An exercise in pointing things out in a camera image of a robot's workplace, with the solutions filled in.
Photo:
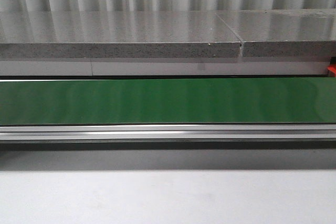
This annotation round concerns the grey stone slab left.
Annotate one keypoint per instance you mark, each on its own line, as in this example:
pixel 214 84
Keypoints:
pixel 102 34

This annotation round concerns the grey stone slab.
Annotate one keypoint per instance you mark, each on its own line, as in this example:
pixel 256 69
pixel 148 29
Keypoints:
pixel 102 34
pixel 296 34

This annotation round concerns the green conveyor belt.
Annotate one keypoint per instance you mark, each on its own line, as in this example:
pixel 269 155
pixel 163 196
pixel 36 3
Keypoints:
pixel 131 101

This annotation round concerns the grey stone slab right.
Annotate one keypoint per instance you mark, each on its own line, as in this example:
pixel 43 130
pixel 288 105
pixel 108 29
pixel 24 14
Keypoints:
pixel 296 34

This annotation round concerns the red plastic tray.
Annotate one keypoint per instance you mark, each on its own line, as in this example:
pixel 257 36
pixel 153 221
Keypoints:
pixel 331 70

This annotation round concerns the aluminium conveyor side rail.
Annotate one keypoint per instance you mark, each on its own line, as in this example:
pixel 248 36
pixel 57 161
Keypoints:
pixel 155 133

